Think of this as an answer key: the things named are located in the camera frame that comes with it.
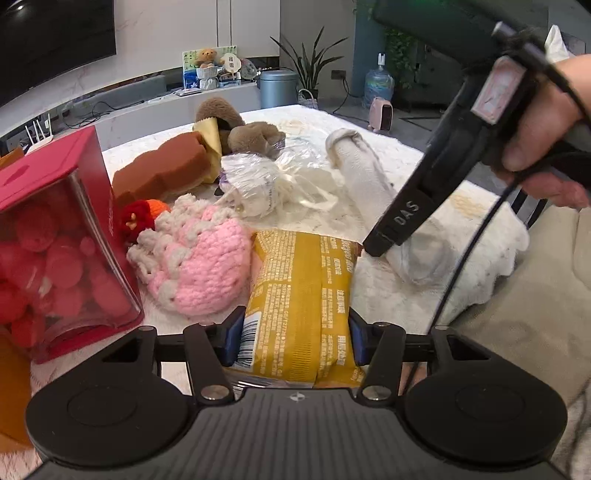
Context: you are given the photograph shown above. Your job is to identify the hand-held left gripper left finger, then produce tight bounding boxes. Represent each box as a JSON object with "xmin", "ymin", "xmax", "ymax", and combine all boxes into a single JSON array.
[{"xmin": 99, "ymin": 307, "xmax": 245, "ymax": 407}]

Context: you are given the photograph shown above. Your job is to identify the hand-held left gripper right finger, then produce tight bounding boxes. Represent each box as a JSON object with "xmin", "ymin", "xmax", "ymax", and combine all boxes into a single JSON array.
[{"xmin": 347, "ymin": 307, "xmax": 490, "ymax": 407}]

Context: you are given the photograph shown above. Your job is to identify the yellow snack packet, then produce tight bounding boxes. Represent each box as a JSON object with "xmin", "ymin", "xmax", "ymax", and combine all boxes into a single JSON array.
[{"xmin": 226, "ymin": 228, "xmax": 370, "ymax": 388}]

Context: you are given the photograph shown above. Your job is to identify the white towel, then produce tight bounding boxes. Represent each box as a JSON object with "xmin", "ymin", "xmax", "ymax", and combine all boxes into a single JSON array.
[{"xmin": 325, "ymin": 129, "xmax": 458, "ymax": 284}]

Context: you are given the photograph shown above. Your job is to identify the pink knitted hat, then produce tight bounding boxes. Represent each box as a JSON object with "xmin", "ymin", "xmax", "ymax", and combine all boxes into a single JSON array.
[{"xmin": 127, "ymin": 194, "xmax": 254, "ymax": 317}]

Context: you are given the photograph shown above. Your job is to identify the red orange knitted toy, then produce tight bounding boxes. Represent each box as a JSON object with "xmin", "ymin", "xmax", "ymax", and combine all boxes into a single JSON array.
[{"xmin": 119, "ymin": 198, "xmax": 172, "ymax": 243}]

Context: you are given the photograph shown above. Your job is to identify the clear bag with white cloth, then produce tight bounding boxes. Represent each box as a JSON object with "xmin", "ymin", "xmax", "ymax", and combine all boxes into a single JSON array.
[{"xmin": 219, "ymin": 138, "xmax": 345, "ymax": 217}]

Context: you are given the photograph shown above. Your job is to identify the brown sponge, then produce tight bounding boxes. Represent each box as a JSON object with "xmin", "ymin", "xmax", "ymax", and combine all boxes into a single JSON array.
[{"xmin": 112, "ymin": 130, "xmax": 222, "ymax": 208}]

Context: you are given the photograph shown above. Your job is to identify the brown plush toy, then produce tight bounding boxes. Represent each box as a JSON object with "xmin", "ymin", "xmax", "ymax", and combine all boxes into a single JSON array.
[{"xmin": 194, "ymin": 97, "xmax": 287, "ymax": 160}]

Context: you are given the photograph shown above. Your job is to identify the red box with pompoms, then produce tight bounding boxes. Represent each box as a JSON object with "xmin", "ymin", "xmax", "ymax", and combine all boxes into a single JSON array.
[{"xmin": 0, "ymin": 124, "xmax": 146, "ymax": 365}]

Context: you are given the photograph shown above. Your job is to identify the yellow cloth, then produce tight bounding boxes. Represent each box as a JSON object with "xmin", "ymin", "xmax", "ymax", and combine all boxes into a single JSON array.
[{"xmin": 193, "ymin": 117, "xmax": 223, "ymax": 158}]

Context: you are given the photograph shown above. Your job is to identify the orange storage box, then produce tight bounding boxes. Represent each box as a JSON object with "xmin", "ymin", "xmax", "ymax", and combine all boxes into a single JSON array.
[{"xmin": 0, "ymin": 147, "xmax": 34, "ymax": 452}]

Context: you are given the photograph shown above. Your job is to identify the person's right hand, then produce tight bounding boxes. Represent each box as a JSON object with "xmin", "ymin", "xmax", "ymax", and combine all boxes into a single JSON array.
[{"xmin": 501, "ymin": 55, "xmax": 591, "ymax": 208}]

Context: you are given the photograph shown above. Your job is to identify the pink heater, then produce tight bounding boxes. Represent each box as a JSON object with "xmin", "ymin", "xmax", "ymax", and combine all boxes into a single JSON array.
[{"xmin": 369, "ymin": 97, "xmax": 393, "ymax": 134}]

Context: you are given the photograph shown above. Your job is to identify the blue water bottle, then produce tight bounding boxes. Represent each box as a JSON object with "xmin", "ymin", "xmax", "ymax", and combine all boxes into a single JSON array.
[{"xmin": 364, "ymin": 53, "xmax": 394, "ymax": 109}]

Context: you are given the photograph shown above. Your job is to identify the green ivy plant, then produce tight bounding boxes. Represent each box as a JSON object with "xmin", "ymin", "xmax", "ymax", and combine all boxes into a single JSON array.
[{"xmin": 383, "ymin": 28, "xmax": 419, "ymax": 90}]

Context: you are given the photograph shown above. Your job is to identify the long-leaf potted plant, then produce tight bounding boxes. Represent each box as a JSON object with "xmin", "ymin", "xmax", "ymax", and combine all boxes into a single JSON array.
[{"xmin": 270, "ymin": 27, "xmax": 352, "ymax": 104}]

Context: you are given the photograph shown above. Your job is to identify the grey trash bin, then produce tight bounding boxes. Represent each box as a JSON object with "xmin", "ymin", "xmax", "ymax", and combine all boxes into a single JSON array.
[{"xmin": 259, "ymin": 70, "xmax": 298, "ymax": 109}]

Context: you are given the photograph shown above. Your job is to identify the green picture card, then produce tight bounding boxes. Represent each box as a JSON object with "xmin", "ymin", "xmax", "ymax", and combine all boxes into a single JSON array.
[{"xmin": 182, "ymin": 45, "xmax": 238, "ymax": 88}]

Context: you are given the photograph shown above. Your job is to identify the teddy bear bouquet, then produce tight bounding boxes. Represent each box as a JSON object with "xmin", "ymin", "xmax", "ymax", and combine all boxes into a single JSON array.
[{"xmin": 193, "ymin": 47, "xmax": 221, "ymax": 90}]

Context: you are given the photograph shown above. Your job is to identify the white marble TV cabinet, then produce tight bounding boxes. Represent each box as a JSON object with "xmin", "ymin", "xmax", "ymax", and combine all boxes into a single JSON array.
[{"xmin": 0, "ymin": 74, "xmax": 278, "ymax": 153}]

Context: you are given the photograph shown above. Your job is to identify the white router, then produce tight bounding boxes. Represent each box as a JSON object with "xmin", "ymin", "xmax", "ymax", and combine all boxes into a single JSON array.
[{"xmin": 25, "ymin": 117, "xmax": 54, "ymax": 149}]

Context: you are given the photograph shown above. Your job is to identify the black television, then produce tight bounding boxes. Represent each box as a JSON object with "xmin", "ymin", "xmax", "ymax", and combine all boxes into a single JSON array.
[{"xmin": 0, "ymin": 0, "xmax": 116, "ymax": 108}]

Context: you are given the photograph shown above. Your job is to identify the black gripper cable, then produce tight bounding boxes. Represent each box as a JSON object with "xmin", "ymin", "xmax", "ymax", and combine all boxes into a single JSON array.
[{"xmin": 425, "ymin": 180, "xmax": 522, "ymax": 334}]

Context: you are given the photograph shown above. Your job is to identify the black cables on cabinet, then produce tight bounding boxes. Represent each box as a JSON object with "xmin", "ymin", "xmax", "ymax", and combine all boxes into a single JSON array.
[{"xmin": 65, "ymin": 99, "xmax": 146, "ymax": 123}]

